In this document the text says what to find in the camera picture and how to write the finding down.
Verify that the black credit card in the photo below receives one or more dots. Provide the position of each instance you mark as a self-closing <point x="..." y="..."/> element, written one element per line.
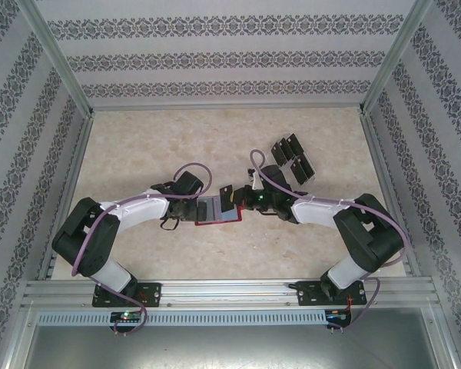
<point x="309" y="167"/>
<point x="290" y="148"/>
<point x="299" y="173"/>
<point x="226" y="201"/>
<point x="296" y="141"/>
<point x="280" y="153"/>

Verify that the red leather card holder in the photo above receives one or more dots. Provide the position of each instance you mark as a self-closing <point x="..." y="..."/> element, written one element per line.
<point x="223" y="218"/>

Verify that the clear acrylic card stand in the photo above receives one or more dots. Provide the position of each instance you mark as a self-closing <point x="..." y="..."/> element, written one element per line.
<point x="288" y="169"/>

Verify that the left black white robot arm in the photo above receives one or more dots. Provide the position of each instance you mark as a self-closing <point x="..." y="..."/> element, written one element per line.
<point x="138" y="209"/>

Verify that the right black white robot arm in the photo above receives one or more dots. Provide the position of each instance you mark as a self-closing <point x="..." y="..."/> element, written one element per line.
<point x="315" y="209"/>

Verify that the aluminium table edge bar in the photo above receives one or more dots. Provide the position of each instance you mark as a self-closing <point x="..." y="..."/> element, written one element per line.
<point x="376" y="153"/>
<point x="73" y="173"/>

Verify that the grey sheet metal tray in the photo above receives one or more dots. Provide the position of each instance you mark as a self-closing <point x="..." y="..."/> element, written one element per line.
<point x="230" y="346"/>

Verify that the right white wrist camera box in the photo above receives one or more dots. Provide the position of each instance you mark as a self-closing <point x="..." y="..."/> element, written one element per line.
<point x="258" y="182"/>

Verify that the aluminium mounting rail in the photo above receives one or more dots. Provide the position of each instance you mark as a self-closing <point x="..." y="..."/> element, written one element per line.
<point x="230" y="292"/>

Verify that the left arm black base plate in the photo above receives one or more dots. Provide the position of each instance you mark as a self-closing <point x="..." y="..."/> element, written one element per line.
<point x="153" y="294"/>

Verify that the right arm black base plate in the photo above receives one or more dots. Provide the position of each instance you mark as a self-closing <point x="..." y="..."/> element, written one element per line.
<point x="307" y="294"/>

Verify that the aluminium frame post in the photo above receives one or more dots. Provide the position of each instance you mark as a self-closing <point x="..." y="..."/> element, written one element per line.
<point x="397" y="57"/>
<point x="57" y="57"/>

